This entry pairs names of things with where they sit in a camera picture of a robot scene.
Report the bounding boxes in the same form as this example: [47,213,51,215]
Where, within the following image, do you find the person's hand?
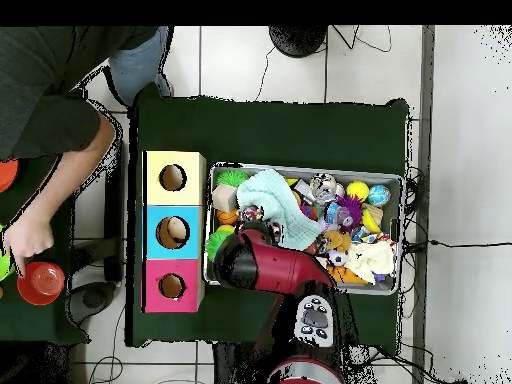
[2,213,55,278]

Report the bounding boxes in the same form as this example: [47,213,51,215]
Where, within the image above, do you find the white cloth with colourful spots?
[351,229,395,246]
[238,205,265,223]

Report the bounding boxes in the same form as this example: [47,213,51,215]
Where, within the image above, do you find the mint green waffle cloth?
[235,168,321,252]

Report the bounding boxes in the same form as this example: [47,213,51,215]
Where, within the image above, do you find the wooden box with three holes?
[141,150,208,314]

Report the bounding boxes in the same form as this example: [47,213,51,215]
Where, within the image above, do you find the shallow metal mesh bin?
[202,160,404,297]

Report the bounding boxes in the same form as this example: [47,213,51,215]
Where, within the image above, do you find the bright green plastic dish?
[0,223,16,282]

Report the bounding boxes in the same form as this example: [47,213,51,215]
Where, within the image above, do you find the red plastic bowl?
[16,261,66,307]

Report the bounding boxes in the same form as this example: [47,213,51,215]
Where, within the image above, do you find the orange plastic dish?
[0,158,20,194]

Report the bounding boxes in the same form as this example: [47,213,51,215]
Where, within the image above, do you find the dark green table cloth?
[127,85,409,347]
[0,155,91,347]

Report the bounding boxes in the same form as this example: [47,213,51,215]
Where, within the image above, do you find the person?
[0,25,175,161]

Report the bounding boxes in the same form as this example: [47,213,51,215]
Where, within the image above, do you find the green spiky rubber ball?
[215,169,251,189]
[204,229,237,263]

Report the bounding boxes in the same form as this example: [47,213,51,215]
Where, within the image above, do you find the plain wooden cube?
[211,183,240,214]

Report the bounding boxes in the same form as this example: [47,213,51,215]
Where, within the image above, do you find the purple spiky rubber ball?
[334,194,364,233]

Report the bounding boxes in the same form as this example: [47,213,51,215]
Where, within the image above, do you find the yellow foam ball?
[345,180,370,202]

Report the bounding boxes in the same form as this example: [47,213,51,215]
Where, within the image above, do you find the black round stand base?
[268,25,329,59]

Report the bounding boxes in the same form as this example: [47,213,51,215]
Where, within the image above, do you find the cream waffle cloth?
[344,239,397,285]

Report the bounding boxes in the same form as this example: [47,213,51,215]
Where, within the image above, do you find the light blue patterned ball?
[367,184,392,208]

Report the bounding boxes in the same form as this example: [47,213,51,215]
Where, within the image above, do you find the black cable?
[401,237,512,251]

